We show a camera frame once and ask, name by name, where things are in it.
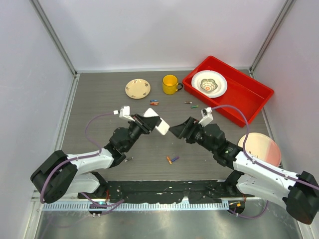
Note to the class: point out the white plate in bin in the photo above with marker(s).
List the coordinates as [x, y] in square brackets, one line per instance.
[209, 74]

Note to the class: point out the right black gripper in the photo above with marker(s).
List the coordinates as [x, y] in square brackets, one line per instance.
[191, 125]

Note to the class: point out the slotted cable duct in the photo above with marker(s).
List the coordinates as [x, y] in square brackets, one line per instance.
[125, 207]

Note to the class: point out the cream floral plate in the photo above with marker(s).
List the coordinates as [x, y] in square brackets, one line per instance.
[137, 88]

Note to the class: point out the orange battery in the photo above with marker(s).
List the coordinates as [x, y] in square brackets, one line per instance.
[169, 160]

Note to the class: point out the yellow mug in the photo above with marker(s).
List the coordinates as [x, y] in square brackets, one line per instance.
[171, 85]

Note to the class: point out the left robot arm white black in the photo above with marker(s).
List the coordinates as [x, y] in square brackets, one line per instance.
[62, 173]

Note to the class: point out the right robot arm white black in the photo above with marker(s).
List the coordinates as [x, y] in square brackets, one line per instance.
[297, 193]

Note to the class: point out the white remote control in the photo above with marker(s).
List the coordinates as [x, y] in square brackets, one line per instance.
[162, 126]

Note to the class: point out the small patterned bowl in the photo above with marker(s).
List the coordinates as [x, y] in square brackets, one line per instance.
[208, 85]

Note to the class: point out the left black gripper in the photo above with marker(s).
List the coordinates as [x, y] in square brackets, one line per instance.
[146, 124]

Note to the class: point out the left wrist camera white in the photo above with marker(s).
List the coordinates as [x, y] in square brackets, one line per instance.
[124, 113]

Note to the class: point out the pink rimmed plate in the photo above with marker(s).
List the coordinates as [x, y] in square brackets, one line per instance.
[264, 148]

